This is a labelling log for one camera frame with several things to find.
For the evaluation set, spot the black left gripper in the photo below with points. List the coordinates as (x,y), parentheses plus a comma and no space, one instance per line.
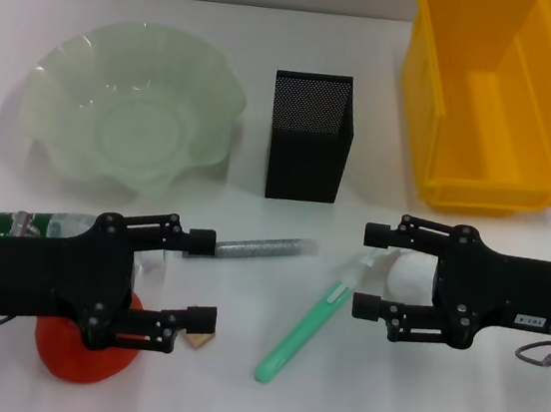
(46,273)

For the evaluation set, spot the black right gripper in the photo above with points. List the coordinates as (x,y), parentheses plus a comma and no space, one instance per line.
(511,290)

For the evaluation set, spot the white paper ball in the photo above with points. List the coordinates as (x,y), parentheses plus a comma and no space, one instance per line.
(407,277)

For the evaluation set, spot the mint green pen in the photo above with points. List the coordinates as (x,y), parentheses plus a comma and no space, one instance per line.
(301,325)

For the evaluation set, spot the orange fruit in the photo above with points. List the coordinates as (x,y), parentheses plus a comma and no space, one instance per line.
(71,357)

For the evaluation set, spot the clear green-label water bottle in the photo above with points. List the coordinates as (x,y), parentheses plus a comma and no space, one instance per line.
(2,223)

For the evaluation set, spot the beige eraser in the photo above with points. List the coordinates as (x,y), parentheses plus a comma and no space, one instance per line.
(198,343)

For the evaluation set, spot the grey marker pen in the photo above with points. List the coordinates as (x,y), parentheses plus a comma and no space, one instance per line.
(260,247)

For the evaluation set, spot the black mesh pen holder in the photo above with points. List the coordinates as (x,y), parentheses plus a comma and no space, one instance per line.
(306,164)

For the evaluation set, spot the pale green glass fruit plate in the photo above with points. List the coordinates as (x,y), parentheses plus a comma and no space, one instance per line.
(133,98)

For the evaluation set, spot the yellow plastic bin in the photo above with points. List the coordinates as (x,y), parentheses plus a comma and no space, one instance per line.
(514,145)

